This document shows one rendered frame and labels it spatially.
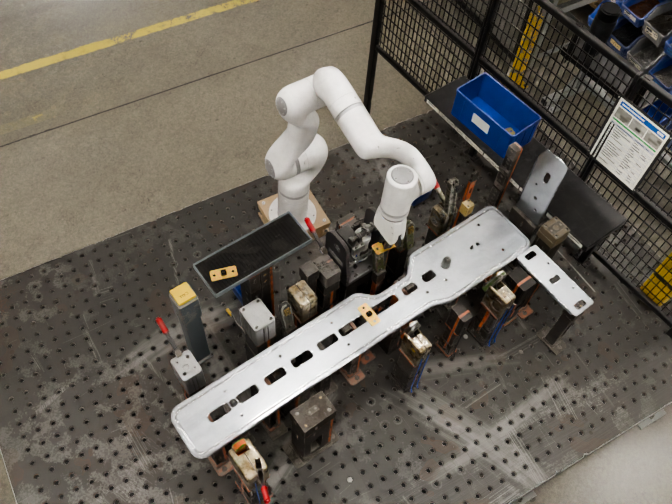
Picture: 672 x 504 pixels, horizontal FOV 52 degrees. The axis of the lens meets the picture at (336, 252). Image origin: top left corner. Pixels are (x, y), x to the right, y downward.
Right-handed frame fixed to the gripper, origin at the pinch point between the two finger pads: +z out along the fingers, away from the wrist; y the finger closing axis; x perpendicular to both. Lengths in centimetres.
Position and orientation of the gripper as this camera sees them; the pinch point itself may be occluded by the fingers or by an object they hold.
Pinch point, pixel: (386, 240)
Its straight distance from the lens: 208.9
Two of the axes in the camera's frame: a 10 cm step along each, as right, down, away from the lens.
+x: 8.6, -4.0, 3.2
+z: -0.7, 5.3, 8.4
